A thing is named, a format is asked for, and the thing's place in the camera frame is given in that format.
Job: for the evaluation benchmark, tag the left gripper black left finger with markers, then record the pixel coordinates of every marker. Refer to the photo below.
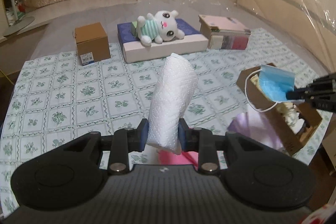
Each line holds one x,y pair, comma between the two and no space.
124,141

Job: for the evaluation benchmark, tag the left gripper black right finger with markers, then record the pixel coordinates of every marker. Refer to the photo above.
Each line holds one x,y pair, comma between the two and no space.
202,141

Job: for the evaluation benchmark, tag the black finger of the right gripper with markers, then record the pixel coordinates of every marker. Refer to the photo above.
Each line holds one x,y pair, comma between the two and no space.
320,94

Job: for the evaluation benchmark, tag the blue surgical face mask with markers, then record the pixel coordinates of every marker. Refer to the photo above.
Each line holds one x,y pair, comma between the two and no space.
274,83

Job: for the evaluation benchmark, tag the white paper towel sheet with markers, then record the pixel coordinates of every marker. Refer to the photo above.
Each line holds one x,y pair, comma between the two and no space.
172,95

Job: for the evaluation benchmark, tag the yellow terry towel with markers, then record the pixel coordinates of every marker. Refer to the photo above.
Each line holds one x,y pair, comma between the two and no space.
255,80

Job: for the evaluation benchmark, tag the open brown cardboard box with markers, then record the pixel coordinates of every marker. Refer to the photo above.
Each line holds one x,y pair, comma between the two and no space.
283,125

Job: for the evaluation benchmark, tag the white cloth in box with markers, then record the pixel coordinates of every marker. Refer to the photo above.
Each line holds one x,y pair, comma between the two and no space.
291,116

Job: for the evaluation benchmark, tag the purple tissue pack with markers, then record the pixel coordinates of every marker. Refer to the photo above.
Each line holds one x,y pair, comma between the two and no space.
256,126

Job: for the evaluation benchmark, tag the green floral tablecloth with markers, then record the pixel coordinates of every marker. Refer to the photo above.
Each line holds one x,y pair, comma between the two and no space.
57,100

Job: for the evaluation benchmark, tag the small brown cardboard box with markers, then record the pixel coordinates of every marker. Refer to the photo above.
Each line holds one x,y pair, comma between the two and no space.
92,43

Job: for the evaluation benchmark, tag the stack of books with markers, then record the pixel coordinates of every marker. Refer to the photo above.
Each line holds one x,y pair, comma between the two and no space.
224,33

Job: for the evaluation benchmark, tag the small green box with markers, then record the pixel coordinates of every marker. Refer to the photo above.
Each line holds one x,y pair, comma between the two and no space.
133,29

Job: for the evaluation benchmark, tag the white bunny plush toy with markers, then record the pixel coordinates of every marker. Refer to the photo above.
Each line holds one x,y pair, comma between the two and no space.
158,28

